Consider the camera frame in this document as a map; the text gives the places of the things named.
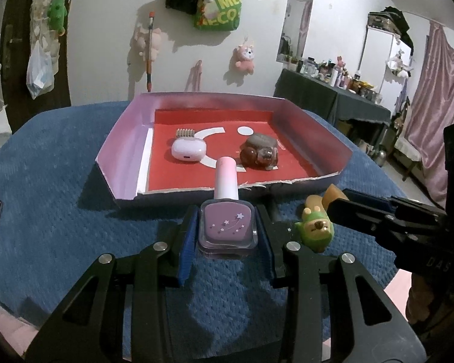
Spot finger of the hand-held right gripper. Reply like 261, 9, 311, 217
327, 198, 447, 250
342, 188, 445, 222

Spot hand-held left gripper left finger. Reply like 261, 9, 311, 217
25, 204, 201, 363

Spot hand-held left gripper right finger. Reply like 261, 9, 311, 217
255, 204, 428, 363

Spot green capybara toy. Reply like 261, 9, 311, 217
294, 185, 350, 253

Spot purple nail polish bottle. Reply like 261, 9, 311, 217
197, 157, 258, 260

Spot brown glitter bottle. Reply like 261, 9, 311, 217
239, 147, 278, 170

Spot lilac earbud case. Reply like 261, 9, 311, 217
171, 137, 208, 164

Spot taupe compact case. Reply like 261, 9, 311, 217
246, 133, 280, 150

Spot pink cardboard box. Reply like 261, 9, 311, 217
95, 91, 354, 209

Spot person's right hand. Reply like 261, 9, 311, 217
408, 272, 439, 325

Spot table with dark cloth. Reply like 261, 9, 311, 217
274, 68, 392, 137

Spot red paper sheet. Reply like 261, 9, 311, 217
147, 109, 320, 193

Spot pink curtain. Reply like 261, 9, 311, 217
405, 21, 454, 205

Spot row of cosmetic bottles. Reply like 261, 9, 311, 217
284, 55, 383, 103

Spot white hanging plush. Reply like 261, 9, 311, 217
388, 49, 413, 78

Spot blue fleece blanket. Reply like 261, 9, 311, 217
0, 101, 405, 348

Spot patterned storage bag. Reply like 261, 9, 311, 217
368, 11, 396, 31

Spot dark clothes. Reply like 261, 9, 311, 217
382, 6, 415, 46

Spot orange stick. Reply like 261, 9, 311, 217
146, 11, 154, 92

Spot pink bear plush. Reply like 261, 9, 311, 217
232, 43, 256, 72

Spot pink bed sheet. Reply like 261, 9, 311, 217
0, 268, 415, 363

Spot pink pig plush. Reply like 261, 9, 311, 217
133, 26, 163, 63

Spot dark wooden door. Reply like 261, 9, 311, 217
0, 0, 74, 133

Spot clear plastic bag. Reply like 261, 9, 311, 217
26, 41, 55, 100

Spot green tote bag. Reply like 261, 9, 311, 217
194, 0, 243, 31

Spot green plush toy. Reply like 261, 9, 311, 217
47, 0, 68, 36

